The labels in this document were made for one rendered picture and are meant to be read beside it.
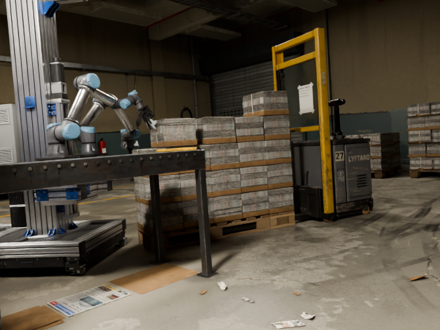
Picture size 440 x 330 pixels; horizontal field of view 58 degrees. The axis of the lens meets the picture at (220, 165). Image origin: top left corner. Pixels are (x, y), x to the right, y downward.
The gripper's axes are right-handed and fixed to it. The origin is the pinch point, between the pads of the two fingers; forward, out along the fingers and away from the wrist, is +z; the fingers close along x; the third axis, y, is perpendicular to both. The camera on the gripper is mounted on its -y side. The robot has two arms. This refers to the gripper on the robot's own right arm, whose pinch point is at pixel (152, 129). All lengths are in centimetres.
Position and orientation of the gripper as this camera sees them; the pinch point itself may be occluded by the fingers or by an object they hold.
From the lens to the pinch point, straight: 344.3
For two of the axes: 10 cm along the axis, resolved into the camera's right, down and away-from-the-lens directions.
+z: 4.9, 8.3, 2.7
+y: 7.4, -5.6, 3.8
